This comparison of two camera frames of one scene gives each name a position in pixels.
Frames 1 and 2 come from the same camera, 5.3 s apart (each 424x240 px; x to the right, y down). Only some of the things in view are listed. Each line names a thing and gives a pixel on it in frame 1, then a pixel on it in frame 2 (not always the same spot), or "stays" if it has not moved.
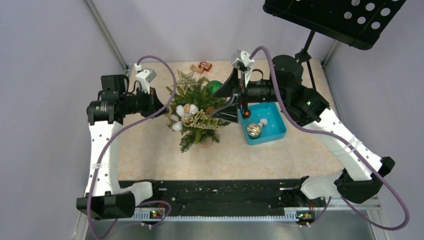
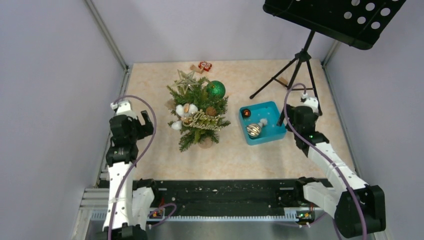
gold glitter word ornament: [200, 119] stays
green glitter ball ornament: [213, 86] stays
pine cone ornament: [209, 110] stays
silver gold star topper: [186, 81] stays
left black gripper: [153, 103] → [145, 130]
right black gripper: [229, 88] → [290, 112]
